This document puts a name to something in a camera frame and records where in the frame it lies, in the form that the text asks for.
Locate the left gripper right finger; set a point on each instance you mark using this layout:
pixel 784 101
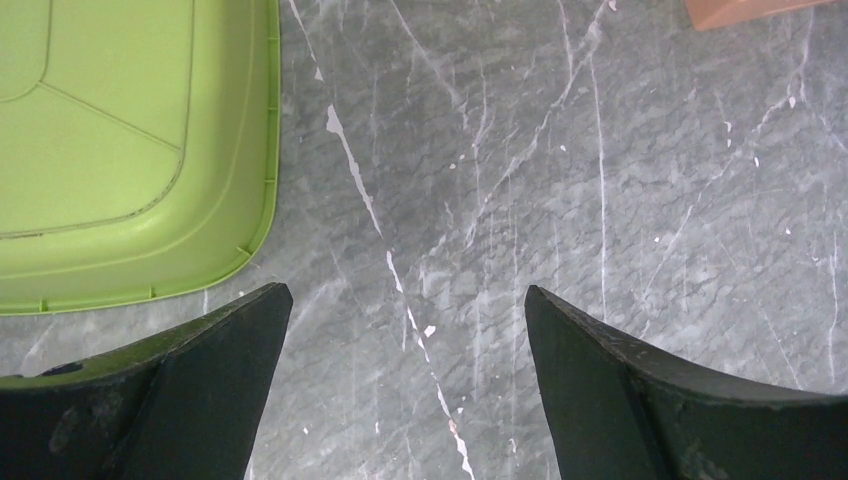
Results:
pixel 618 407

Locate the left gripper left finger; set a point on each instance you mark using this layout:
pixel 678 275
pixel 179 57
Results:
pixel 184 403

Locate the green plastic basin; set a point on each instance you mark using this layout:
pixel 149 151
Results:
pixel 139 148

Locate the orange plastic file organizer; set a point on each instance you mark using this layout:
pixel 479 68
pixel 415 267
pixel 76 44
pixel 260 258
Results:
pixel 712 14

